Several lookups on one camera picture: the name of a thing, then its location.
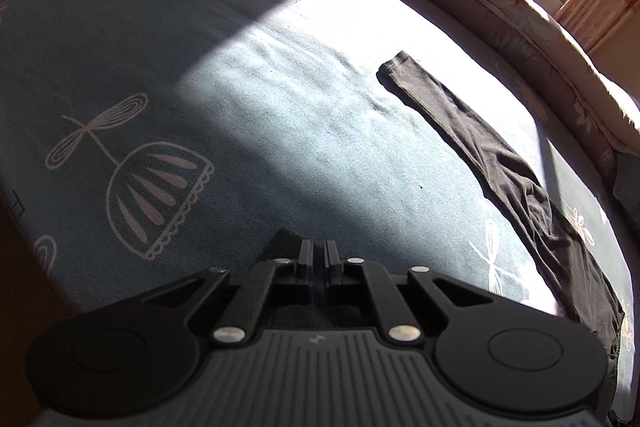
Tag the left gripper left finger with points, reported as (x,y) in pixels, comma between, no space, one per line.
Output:
(269,284)

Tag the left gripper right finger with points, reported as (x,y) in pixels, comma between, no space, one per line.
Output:
(368,285)

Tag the black sweatpants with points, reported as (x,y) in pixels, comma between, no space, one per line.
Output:
(500,166)

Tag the grey patterned bed sheet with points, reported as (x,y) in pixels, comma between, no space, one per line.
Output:
(144,140)

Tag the green grey pillow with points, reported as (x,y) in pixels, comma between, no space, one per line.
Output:
(627,183)

